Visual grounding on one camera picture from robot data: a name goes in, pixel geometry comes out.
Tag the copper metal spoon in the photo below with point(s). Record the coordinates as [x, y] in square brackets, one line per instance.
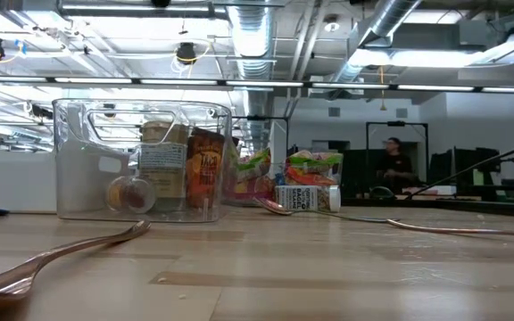
[16, 276]

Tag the long ceiling light strip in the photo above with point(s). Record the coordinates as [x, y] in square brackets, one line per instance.
[350, 85]

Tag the pink and green ramen packet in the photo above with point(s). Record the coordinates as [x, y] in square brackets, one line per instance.
[315, 159]
[254, 167]

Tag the round ceiling smoke detector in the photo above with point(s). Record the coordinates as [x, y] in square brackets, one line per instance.
[331, 24]

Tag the gold-lidded seasoning jar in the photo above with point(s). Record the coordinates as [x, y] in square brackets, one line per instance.
[163, 169]

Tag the black stand frame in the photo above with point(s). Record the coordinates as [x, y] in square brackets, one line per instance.
[397, 123]

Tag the white plastic tray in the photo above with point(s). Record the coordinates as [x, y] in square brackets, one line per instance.
[11, 183]

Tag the blue ramen packet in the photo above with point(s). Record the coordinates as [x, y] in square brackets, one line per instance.
[280, 179]

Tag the black computer monitor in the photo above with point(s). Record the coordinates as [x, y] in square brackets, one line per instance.
[475, 162]

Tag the narrow clear plastic bin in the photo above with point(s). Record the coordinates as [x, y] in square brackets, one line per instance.
[219, 134]

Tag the wide clear plastic bin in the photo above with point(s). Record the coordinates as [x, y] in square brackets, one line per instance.
[279, 167]

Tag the slanted silver air duct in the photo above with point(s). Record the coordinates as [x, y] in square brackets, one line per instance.
[386, 22]

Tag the person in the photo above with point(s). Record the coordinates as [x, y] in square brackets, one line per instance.
[395, 167]

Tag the orange taco seasoning packet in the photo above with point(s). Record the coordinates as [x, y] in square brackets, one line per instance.
[203, 169]

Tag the rose gold metal spoon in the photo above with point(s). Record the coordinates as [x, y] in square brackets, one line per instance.
[462, 229]

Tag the small cork-stoppered glass jar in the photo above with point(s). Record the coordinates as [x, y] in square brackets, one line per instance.
[134, 196]

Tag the white-capped bagel seasoning jar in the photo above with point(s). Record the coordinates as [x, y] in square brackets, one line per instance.
[301, 198]

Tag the straight silver air duct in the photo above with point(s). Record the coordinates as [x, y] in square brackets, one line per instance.
[252, 40]

